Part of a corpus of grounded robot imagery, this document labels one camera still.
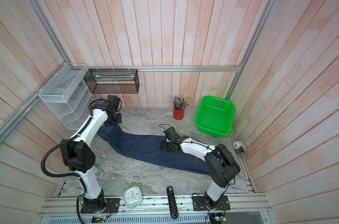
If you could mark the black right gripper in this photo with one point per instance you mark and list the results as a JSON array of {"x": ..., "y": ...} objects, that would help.
[{"x": 163, "y": 147}]

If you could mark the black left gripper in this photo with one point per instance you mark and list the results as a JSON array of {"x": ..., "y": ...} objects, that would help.
[{"x": 118, "y": 121}]

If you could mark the blue denim trousers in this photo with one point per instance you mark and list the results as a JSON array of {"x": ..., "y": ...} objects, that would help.
[{"x": 146, "y": 148}]

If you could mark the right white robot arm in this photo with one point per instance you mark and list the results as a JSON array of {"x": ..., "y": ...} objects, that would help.
[{"x": 222, "y": 166}]

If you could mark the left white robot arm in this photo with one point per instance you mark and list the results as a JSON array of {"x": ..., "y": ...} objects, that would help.
[{"x": 80, "y": 159}]

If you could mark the red metal pencil cup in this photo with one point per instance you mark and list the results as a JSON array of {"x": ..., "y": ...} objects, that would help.
[{"x": 178, "y": 114}]

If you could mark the green plastic basket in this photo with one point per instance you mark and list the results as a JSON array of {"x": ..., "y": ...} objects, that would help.
[{"x": 215, "y": 116}]

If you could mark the white tape roll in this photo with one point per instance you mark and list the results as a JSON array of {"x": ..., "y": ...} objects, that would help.
[{"x": 239, "y": 147}]

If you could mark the white round alarm clock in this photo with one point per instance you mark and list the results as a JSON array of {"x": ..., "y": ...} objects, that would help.
[{"x": 132, "y": 197}]

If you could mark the black remote control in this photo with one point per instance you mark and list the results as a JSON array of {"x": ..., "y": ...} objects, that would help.
[{"x": 172, "y": 203}]

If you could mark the black mesh wall basket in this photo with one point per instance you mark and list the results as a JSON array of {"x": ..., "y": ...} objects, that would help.
[{"x": 112, "y": 81}]

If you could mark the horizontal aluminium frame rail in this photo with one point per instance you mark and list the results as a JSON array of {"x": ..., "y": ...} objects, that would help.
[{"x": 171, "y": 68}]

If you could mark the white wire mesh shelf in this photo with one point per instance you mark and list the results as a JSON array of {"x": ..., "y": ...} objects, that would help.
[{"x": 67, "y": 95}]

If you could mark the left vertical aluminium post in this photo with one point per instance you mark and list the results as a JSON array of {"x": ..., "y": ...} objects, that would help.
[{"x": 39, "y": 13}]

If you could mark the vertical aluminium post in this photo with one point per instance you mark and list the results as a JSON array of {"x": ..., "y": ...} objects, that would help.
[
  {"x": 269, "y": 6},
  {"x": 39, "y": 13}
]

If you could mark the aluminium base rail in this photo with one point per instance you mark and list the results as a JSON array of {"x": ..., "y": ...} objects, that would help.
[{"x": 236, "y": 209}]

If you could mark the left aluminium frame rail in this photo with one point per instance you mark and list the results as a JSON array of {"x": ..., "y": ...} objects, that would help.
[{"x": 17, "y": 117}]

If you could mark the right vertical aluminium post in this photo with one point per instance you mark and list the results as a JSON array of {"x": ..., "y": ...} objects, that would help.
[{"x": 269, "y": 6}]

